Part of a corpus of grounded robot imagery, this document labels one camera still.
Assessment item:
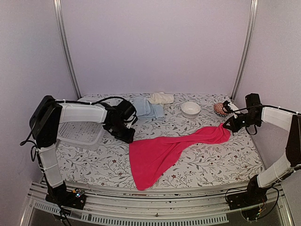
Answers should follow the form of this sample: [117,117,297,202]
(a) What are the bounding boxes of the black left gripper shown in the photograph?
[109,120,136,144]

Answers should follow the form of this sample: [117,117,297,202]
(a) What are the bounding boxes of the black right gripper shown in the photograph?
[223,112,261,133]

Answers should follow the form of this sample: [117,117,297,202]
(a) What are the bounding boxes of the pink towel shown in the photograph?
[129,124,230,191]

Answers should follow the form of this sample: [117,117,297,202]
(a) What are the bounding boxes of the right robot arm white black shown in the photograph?
[222,93,301,210]

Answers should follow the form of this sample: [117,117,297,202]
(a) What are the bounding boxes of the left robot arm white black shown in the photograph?
[20,95,137,210]

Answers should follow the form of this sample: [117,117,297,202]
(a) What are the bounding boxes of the red white patterned ball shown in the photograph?
[214,102,228,117]

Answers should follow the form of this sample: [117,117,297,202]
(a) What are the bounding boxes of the light blue towel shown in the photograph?
[133,97,165,119]

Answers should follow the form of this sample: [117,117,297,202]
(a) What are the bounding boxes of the white plastic basket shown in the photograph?
[56,100,107,150]

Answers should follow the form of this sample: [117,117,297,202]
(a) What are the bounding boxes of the white ceramic bowl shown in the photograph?
[180,102,201,119]

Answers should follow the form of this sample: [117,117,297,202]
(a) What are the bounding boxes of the cream rolled towel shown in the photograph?
[147,92,174,105]

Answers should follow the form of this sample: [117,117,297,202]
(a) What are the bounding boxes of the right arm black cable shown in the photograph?
[232,105,266,135]

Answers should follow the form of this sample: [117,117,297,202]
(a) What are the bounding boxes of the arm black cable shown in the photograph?
[20,96,138,146]
[232,105,266,135]

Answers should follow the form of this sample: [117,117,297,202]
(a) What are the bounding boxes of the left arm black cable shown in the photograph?
[20,96,138,146]

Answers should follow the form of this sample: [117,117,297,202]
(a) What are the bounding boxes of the aluminium front rail base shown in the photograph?
[20,181,294,226]

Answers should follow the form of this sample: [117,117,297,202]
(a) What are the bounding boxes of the right aluminium frame post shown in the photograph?
[230,0,258,101]

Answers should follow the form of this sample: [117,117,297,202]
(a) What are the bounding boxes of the aluminium frame post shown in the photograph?
[53,0,82,99]
[230,0,258,101]

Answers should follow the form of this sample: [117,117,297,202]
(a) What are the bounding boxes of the left aluminium frame post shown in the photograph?
[53,0,82,99]

